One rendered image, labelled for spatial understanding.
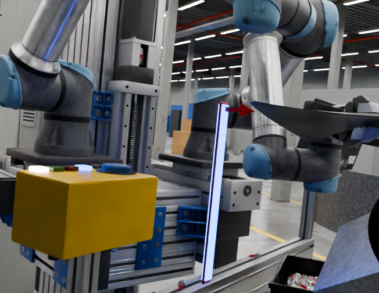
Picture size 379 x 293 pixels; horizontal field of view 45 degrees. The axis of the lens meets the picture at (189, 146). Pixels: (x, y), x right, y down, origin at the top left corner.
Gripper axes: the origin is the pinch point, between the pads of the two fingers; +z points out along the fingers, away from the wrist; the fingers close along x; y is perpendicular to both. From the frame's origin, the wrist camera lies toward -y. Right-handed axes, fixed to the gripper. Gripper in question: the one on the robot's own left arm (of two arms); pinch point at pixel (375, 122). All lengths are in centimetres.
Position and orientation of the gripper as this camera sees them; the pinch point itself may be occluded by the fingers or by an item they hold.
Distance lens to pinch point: 80.6
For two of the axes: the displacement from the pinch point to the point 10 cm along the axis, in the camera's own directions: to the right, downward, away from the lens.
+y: 9.8, 2.0, 0.4
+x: -2.0, 9.8, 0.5
